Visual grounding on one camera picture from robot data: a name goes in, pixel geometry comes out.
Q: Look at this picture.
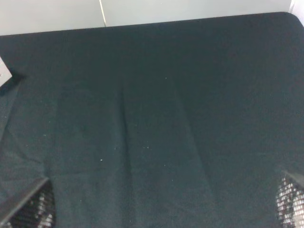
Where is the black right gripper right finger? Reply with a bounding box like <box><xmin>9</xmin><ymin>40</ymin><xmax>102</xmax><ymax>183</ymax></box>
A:
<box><xmin>275</xmin><ymin>171</ymin><xmax>304</xmax><ymax>228</ymax></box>

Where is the black tablecloth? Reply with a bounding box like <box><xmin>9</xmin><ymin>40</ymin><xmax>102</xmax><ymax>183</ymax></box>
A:
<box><xmin>0</xmin><ymin>12</ymin><xmax>304</xmax><ymax>228</ymax></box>

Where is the colourful puzzle cube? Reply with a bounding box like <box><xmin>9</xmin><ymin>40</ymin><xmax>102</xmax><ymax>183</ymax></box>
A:
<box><xmin>0</xmin><ymin>57</ymin><xmax>12</xmax><ymax>86</ymax></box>

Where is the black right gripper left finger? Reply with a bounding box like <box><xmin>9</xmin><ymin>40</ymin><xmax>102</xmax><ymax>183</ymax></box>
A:
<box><xmin>0</xmin><ymin>178</ymin><xmax>57</xmax><ymax>228</ymax></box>

